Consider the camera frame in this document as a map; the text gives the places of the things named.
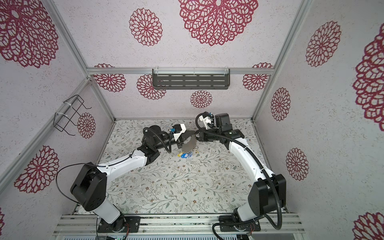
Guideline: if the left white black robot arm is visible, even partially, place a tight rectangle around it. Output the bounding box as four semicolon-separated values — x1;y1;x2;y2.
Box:
70;124;194;233

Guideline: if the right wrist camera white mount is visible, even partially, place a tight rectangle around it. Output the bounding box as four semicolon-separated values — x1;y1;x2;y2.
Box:
199;112;215;130

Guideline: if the black wire wall rack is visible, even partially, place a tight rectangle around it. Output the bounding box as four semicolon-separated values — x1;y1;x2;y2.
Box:
53;95;92;136

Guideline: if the black slotted wall shelf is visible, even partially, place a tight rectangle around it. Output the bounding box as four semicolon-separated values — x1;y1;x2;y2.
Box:
152;69;231;90

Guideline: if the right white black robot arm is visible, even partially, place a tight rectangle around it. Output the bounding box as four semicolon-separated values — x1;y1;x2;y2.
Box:
195;112;286;230

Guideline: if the right black corrugated cable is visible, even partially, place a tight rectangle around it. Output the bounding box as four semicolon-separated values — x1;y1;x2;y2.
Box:
194;112;283;240

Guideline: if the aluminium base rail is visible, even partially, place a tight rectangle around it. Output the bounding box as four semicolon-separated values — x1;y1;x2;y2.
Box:
53;213;306;237

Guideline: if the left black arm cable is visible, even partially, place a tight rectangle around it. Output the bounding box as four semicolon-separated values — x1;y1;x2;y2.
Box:
55;162;100;205

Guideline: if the blue key tag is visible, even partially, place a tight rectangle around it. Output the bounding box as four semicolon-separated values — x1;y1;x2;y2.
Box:
180;152;193;159

